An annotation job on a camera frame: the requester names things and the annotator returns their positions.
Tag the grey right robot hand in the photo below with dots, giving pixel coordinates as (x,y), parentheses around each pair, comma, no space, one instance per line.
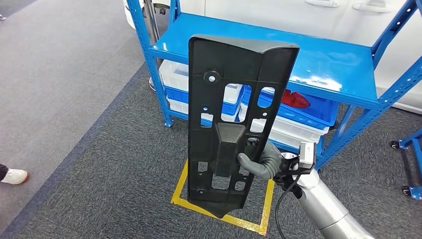
(268,161)

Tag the black plastic car part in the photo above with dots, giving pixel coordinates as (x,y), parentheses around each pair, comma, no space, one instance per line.
(211,52)

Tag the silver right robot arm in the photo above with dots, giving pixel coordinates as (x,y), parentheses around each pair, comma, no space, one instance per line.
(326,211)

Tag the red plastic part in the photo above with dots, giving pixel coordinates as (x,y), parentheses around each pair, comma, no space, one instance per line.
(295,99)

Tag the blue metal shelf rack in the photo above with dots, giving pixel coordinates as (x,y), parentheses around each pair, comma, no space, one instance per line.
(329,59)

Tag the yellow floor tape square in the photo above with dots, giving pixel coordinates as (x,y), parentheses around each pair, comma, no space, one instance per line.
(267,211)

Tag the white car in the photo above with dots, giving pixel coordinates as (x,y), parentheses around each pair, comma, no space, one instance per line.
(280,16)

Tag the blue wheeled cart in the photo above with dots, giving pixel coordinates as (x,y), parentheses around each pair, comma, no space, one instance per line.
(417,193)

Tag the dark metal stand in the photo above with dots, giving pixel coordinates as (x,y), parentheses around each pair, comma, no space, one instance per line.
(151,19)

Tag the person's white shoe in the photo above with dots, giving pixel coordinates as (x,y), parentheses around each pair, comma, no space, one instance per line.
(14,176)

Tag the person's leg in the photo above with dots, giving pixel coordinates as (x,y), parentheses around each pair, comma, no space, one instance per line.
(2,171)

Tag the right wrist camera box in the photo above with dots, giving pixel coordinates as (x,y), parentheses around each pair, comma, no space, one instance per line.
(307,155)

